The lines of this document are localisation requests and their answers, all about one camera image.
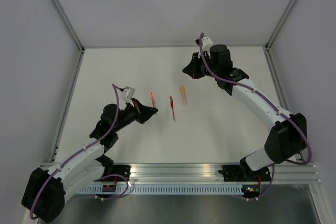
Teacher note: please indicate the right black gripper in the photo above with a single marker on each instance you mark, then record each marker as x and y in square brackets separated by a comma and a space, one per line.
[192, 68]

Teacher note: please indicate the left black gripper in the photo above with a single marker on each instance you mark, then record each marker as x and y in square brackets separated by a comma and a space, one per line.
[143, 113]

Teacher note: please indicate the small orange pen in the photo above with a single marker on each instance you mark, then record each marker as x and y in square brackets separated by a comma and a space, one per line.
[153, 100]

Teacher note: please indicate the orange highlighter pen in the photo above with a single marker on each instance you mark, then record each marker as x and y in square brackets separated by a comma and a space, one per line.
[183, 96]

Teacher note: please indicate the red thin pen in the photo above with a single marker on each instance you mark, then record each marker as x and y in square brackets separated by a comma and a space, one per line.
[172, 108]

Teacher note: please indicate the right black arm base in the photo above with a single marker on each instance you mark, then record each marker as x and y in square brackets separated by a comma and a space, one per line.
[242, 173]

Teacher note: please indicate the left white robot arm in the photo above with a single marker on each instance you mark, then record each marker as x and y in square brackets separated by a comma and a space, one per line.
[48, 190]

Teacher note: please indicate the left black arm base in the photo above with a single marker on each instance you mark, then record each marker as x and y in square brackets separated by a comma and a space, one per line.
[115, 172]

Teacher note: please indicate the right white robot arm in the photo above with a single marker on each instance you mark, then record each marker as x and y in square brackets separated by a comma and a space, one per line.
[287, 132]

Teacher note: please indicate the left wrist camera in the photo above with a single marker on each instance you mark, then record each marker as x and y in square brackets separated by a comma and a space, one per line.
[127, 94]

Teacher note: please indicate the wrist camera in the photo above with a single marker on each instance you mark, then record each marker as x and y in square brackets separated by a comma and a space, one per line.
[127, 94]
[205, 43]

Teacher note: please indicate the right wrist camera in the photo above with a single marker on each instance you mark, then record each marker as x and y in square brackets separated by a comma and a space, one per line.
[205, 43]

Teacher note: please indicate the aluminium mounting rail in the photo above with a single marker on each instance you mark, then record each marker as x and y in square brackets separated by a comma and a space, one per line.
[207, 173]

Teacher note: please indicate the white slotted cable duct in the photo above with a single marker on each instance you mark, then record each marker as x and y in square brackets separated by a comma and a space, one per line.
[104, 189]

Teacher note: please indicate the left aluminium frame post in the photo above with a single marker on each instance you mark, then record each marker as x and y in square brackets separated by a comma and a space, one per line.
[68, 26]

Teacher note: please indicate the aluminium frame post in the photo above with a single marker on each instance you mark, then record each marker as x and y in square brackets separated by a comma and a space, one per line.
[68, 26]
[284, 16]

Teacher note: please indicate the right aluminium frame post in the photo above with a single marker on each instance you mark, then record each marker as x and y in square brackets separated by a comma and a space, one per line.
[284, 16]

